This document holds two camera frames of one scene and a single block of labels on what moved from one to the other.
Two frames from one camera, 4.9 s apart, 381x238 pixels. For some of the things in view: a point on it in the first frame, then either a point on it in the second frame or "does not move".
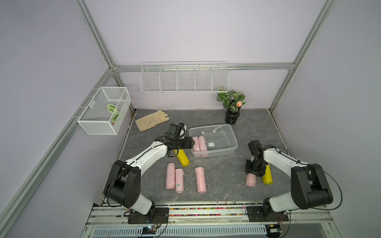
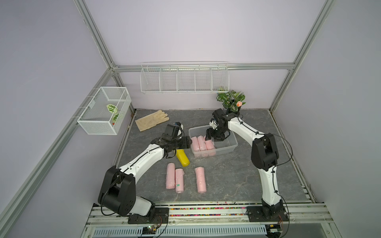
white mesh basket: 104,111 does not move
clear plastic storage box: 213,141 does not move
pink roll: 251,179 → 211,148
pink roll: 203,147 does not move
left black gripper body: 183,144 does not move
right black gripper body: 256,168 → 218,133
